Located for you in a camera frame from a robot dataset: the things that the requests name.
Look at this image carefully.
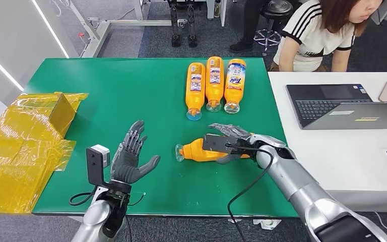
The black robot leg stand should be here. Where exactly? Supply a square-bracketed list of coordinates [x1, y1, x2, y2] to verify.
[185, 0, 198, 48]
[166, 0, 182, 48]

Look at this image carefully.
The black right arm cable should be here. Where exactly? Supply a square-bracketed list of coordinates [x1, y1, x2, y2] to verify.
[226, 143, 275, 242]

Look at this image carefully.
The orange detergent bottle blue cap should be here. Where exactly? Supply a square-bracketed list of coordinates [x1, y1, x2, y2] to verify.
[185, 62, 207, 121]

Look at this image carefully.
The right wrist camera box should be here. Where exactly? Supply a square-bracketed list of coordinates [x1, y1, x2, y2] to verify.
[202, 133, 244, 155]

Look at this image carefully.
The green table mat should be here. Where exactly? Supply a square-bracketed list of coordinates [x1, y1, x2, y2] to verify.
[23, 57, 298, 218]

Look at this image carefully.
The cardboard box in yellow film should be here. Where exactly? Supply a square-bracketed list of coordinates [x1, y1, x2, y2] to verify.
[0, 92, 89, 214]

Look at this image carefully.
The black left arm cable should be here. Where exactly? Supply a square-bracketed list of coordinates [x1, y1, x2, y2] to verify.
[69, 186, 146, 242]

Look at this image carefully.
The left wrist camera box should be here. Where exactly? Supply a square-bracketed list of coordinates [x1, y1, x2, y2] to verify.
[86, 144, 111, 187]

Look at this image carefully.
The black round stool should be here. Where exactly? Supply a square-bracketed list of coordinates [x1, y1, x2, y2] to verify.
[253, 0, 294, 57]

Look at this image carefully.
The seated person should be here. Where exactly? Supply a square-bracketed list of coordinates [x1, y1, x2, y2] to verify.
[273, 0, 384, 73]

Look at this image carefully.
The dark grey open laptop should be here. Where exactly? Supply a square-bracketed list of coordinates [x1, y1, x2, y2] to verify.
[286, 83, 387, 131]

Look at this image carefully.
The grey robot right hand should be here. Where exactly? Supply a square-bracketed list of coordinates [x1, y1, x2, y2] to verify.
[208, 123, 259, 165]

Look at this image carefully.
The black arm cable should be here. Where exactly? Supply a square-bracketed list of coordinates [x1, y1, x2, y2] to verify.
[226, 143, 275, 242]
[69, 186, 146, 242]

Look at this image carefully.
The orange detergent bottle clear cap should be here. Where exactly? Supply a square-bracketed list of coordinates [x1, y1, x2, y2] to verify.
[205, 56, 225, 112]
[224, 58, 247, 114]
[175, 137, 251, 163]

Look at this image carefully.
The white cabinet panel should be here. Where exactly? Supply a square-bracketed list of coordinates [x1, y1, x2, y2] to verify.
[207, 0, 228, 27]

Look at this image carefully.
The white desk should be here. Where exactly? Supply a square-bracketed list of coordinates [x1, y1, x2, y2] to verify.
[268, 72, 387, 213]

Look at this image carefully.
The white metal table frame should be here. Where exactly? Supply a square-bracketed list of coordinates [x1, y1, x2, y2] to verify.
[68, 0, 188, 59]

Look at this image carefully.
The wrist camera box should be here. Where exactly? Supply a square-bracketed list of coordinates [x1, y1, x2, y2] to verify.
[202, 133, 244, 155]
[86, 144, 111, 187]

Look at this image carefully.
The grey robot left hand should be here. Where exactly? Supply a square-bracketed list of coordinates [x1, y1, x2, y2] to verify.
[110, 120, 161, 185]

